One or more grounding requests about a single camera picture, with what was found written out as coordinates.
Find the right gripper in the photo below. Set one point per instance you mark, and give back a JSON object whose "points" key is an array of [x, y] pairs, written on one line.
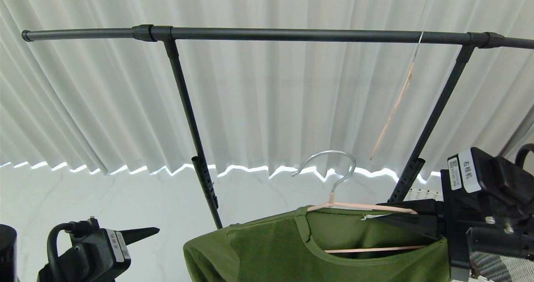
{"points": [[457, 248]]}

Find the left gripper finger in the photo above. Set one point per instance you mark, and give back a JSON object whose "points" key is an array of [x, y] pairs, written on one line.
{"points": [[137, 234]]}

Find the pink clothes hanger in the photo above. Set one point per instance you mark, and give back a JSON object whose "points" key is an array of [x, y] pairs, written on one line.
{"points": [[354, 206], [392, 114]]}

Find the green shirt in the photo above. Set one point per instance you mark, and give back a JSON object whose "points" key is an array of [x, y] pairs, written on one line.
{"points": [[271, 248]]}

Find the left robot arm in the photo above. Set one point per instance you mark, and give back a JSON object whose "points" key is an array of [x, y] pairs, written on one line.
{"points": [[7, 253]]}

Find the white laundry basket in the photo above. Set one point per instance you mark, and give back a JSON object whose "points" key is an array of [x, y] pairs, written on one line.
{"points": [[500, 269]]}

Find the black clothes rack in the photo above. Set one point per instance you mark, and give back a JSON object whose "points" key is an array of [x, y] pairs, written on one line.
{"points": [[292, 34]]}

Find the white curtain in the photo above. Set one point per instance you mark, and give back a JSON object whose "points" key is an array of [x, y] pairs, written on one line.
{"points": [[271, 107]]}

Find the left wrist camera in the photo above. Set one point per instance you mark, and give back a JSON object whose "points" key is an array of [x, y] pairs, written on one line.
{"points": [[91, 253]]}

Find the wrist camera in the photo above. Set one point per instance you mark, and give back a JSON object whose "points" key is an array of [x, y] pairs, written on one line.
{"points": [[91, 253], [500, 177]]}

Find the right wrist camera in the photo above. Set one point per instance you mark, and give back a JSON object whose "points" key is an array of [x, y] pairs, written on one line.
{"points": [[500, 177]]}

